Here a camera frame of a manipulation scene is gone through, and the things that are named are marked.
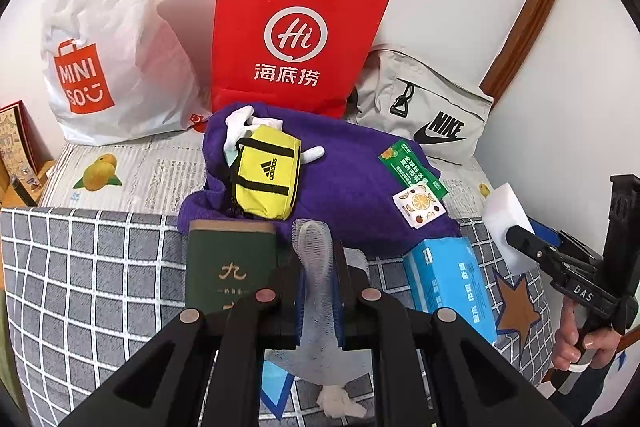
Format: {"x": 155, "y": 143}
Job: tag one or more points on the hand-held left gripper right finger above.
{"x": 350, "y": 302}

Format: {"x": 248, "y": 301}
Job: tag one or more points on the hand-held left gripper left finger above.
{"x": 285, "y": 302}

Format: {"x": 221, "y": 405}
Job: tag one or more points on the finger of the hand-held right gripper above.
{"x": 535, "y": 249}
{"x": 550, "y": 232}

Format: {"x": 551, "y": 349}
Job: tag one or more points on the white sponge block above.
{"x": 505, "y": 212}

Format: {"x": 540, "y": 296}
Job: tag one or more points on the white mesh cloth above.
{"x": 315, "y": 257}

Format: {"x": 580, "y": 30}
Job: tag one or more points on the dark green tin box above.
{"x": 225, "y": 257}

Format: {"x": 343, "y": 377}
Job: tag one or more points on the blue tissue pack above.
{"x": 445, "y": 277}

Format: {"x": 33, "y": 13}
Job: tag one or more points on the fruit print packet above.
{"x": 417, "y": 206}

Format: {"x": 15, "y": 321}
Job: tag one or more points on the small yellow bag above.
{"x": 260, "y": 187}

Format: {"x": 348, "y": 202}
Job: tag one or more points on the long green wipes packet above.
{"x": 405, "y": 162}

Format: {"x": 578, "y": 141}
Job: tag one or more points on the mint green cloth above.
{"x": 231, "y": 156}

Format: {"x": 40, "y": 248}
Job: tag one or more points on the white plush toy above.
{"x": 237, "y": 117}

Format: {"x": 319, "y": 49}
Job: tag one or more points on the person's right hand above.
{"x": 567, "y": 337}

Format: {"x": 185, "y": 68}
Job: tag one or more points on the crumpled white tissue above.
{"x": 340, "y": 402}

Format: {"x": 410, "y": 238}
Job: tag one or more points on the purple towel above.
{"x": 345, "y": 177}

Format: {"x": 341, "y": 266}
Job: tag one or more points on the grey waist bag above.
{"x": 430, "y": 92}

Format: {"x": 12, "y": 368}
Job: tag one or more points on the fruit print bed sheet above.
{"x": 150, "y": 172}

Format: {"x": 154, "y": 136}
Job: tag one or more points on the grey checked blanket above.
{"x": 100, "y": 267}

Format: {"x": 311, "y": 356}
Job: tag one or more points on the brown patterned box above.
{"x": 15, "y": 137}

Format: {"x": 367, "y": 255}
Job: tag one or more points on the white plastic shopping bag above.
{"x": 115, "y": 7}

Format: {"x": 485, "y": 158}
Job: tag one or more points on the brown wooden door frame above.
{"x": 530, "y": 17}

